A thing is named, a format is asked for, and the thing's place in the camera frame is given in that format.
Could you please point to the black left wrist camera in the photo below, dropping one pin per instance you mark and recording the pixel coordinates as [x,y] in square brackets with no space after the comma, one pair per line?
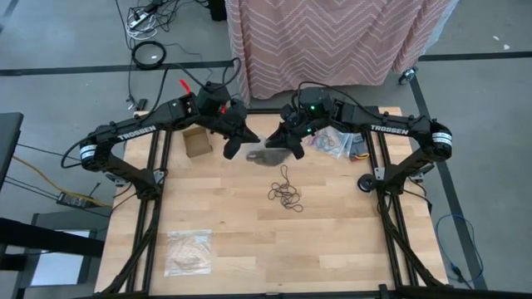
[232,147]

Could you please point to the grey metal bracket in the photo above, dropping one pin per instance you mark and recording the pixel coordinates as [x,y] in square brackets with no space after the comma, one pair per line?
[116,179]

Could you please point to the round black-rimmed lens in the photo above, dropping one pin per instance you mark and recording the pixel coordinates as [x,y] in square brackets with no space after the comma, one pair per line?
[149,56]

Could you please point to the black desk corner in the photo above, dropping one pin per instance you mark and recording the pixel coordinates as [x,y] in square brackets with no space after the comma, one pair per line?
[8,145]

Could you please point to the red rubber bands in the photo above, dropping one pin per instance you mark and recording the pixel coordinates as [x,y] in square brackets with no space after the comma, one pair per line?
[316,142]

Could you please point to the black tape roll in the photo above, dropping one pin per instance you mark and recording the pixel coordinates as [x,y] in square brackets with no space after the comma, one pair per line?
[362,187]

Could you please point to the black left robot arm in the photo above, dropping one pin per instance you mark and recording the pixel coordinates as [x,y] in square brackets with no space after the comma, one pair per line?
[133,133]

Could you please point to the brown rubber bands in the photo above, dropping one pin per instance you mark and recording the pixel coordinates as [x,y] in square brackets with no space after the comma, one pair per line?
[284,193]

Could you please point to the white power strip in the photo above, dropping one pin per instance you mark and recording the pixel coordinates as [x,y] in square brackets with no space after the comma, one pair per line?
[138,19]

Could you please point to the black rubber bands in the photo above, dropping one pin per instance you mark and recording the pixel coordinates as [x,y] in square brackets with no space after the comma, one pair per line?
[270,158]

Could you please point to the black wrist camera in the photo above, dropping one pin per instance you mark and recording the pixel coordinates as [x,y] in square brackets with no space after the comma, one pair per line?
[296,148]
[232,147]

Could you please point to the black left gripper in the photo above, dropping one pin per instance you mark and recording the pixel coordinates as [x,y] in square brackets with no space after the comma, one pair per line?
[228,118]

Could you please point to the black box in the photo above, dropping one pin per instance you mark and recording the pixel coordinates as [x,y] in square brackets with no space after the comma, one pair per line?
[217,10]

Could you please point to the small open cardboard box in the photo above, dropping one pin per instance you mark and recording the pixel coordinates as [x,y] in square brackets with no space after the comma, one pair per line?
[197,141]

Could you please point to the small black clamp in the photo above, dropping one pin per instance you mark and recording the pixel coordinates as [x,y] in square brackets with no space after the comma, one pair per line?
[141,104]

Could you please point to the black power adapter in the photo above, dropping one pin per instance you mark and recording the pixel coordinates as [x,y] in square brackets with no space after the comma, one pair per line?
[72,200]

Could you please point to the black metal cart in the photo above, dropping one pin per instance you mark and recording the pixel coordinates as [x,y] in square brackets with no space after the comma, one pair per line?
[41,241]

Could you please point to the pink chevron cloth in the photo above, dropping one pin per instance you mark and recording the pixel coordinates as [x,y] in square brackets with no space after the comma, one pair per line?
[324,41]

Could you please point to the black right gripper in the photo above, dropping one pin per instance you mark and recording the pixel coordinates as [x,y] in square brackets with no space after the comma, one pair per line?
[305,122]

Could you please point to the black aluminium table frame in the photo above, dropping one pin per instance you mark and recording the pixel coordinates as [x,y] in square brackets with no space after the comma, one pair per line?
[266,111]

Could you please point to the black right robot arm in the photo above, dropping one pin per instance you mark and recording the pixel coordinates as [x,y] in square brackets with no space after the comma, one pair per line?
[390,128]

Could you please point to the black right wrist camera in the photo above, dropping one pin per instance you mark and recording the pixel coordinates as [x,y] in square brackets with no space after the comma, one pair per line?
[296,148]

